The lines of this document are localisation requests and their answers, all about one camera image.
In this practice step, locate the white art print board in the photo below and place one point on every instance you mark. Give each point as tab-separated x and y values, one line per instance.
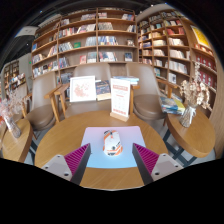
82	88

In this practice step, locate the oval wooden side table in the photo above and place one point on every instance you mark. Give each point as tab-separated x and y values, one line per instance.
20	143
196	136

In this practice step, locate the dark cover book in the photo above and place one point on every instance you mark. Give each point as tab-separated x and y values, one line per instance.
102	88

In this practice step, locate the white sign on wooden base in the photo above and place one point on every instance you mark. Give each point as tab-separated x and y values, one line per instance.
120	96

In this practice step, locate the wide wooden bookshelf unit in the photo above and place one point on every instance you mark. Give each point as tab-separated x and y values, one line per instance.
93	40

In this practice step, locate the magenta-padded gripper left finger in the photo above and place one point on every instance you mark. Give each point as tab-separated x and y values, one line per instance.
76	159

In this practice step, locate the pink-blue gradient mouse pad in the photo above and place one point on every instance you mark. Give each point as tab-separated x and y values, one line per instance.
93	140

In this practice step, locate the distant wooden bookshelf unit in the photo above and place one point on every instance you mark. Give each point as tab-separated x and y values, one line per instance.
13	76

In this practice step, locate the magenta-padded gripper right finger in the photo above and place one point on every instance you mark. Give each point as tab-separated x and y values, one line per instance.
148	159

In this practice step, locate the stack of colourful books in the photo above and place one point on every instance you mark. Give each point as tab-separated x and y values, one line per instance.
171	105

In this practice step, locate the taupe padded wooden armchair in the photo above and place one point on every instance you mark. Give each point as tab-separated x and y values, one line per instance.
91	70
146	105
40	116

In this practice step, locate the angled wooden bookshelf unit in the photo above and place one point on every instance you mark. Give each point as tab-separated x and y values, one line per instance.
166	46

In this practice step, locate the white and orange computer mouse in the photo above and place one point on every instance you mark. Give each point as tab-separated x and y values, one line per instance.
112	143

